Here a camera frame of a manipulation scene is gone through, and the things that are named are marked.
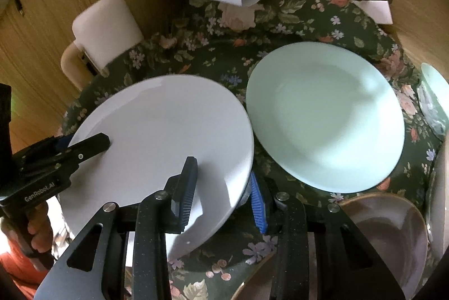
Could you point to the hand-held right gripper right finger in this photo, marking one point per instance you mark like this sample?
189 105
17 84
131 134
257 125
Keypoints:
258 205

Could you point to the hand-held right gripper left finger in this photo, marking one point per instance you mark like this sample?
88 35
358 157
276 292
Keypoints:
186 187

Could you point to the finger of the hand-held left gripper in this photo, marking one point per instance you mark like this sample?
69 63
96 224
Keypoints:
59 142
89 145

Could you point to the floral dark green tablecloth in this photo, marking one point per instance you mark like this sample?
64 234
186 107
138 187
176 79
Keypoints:
224 40

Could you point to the mint green plate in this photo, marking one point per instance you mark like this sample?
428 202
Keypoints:
322 117

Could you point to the brown gold-rimmed bowl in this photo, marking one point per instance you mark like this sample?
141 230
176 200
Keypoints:
386 236

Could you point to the small mint green bowl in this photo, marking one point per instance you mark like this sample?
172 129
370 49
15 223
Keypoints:
432 82

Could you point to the person's left hand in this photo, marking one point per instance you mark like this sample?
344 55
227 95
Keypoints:
38 226

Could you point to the white paper sheet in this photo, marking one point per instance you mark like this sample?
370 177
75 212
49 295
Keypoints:
379 11

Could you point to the clear glass bowl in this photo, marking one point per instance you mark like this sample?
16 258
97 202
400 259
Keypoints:
434 119

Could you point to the white plate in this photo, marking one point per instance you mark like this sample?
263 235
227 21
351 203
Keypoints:
158 124

